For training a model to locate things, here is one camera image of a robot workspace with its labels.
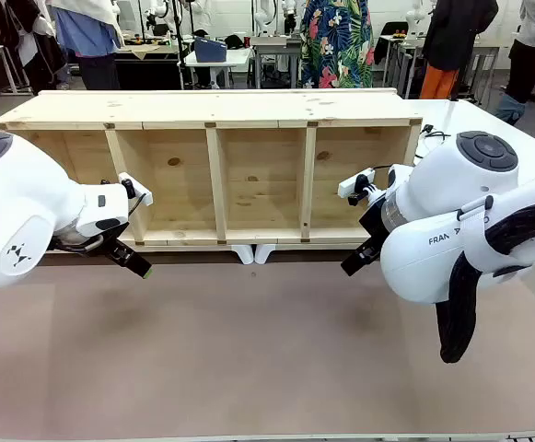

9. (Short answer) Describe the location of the grey background table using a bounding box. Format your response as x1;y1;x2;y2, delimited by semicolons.
250;35;303;89

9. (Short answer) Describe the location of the blue box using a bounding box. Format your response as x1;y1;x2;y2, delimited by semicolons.
192;36;229;64

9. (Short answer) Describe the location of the person in blue shirt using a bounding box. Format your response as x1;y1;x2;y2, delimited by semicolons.
48;0;125;91

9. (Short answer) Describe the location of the person in black trousers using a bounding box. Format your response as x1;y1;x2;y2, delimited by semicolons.
506;0;535;105

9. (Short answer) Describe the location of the black power cable with plug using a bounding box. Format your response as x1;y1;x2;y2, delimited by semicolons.
416;122;452;160

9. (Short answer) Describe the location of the blue bag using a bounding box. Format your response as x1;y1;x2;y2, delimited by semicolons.
494;94;526;126

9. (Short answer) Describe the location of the white background table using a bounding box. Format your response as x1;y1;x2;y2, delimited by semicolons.
182;45;255;89

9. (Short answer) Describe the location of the black stand pole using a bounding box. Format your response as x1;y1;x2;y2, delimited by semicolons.
172;0;192;89

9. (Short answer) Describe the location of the light wooden compartment shelf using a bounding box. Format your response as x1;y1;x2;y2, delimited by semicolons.
0;87;424;252

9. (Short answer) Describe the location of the black braided cable sleeve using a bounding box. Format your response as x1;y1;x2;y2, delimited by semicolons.
435;192;535;365

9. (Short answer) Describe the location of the person in dark clothes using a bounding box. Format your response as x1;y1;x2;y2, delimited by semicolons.
0;0;71;91

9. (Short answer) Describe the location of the person in floral shirt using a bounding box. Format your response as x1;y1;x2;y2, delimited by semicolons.
298;0;375;89

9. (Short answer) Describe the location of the black workbench with cardboard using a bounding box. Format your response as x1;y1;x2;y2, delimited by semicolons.
112;39;181;91

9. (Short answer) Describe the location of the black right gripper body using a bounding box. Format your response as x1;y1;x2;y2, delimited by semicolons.
357;204;390;252

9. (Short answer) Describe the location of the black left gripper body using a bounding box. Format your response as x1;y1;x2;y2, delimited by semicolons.
92;228;133;264

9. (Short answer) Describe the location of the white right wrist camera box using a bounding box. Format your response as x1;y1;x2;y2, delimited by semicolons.
338;169;381;207

